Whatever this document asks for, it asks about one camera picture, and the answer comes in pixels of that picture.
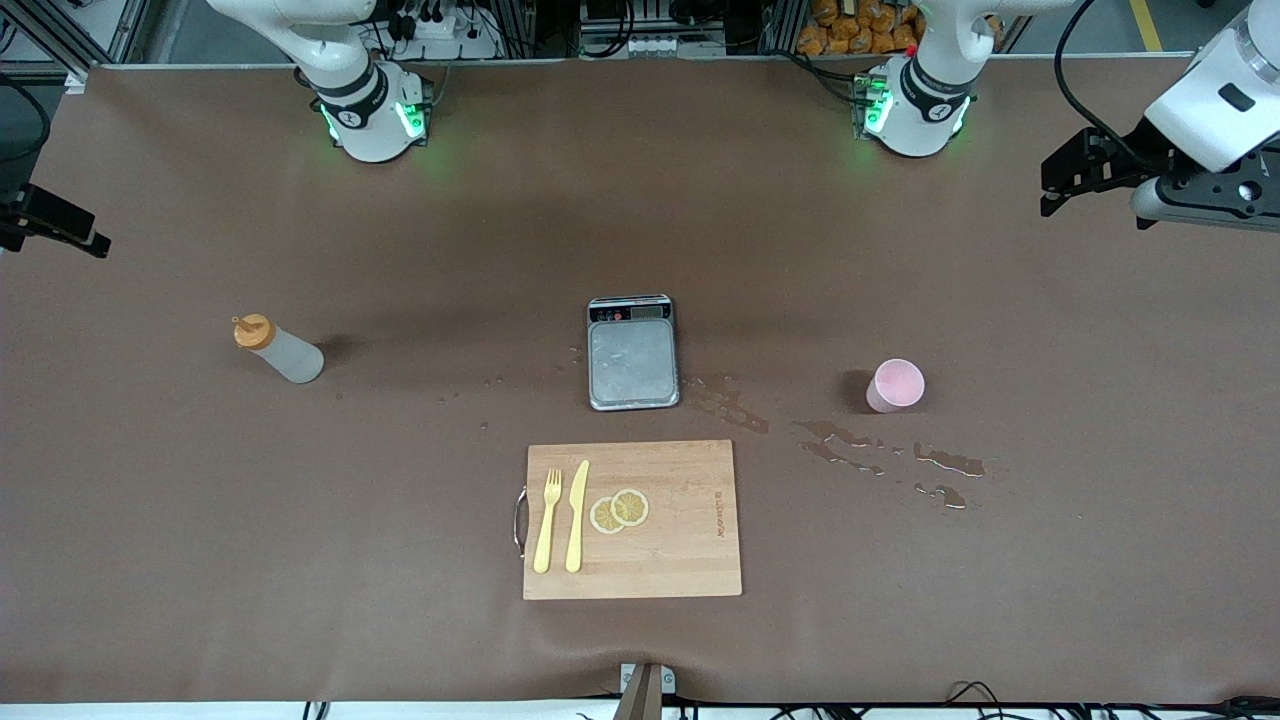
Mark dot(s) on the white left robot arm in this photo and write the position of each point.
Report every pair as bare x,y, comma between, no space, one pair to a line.
915,125

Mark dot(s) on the translucent sauce bottle orange cap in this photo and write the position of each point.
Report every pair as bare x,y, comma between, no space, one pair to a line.
290,358

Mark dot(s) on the aluminium frame rail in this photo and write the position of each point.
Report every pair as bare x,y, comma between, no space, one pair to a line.
90,30

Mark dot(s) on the pink plastic cup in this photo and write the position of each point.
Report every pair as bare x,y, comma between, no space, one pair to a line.
895,385

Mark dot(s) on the yellow plastic knife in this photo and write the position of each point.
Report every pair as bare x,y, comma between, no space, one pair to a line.
576,520

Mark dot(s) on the brown table cover mat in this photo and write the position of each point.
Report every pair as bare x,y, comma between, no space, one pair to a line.
300,550

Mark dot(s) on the pile of orange packets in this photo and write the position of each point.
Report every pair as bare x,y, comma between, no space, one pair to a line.
860,25

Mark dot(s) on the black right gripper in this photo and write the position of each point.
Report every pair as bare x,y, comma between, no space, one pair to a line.
40,214

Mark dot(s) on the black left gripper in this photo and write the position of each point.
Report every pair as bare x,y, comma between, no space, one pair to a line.
1133,150

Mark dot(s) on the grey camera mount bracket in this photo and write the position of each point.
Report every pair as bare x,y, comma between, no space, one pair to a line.
645,690

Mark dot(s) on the silver digital kitchen scale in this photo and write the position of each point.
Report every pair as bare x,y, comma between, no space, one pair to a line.
632,360

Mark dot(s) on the yellow plastic fork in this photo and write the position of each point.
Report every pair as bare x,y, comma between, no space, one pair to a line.
546,530

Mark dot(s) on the lemon slice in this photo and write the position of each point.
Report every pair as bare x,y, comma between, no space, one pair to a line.
631,506

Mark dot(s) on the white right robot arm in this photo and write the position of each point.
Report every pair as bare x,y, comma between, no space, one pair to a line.
370,130

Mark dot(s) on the long white power strip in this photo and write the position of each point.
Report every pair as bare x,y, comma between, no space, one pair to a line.
650,45

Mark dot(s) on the white power strip with plugs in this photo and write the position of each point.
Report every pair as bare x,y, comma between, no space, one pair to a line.
450,40

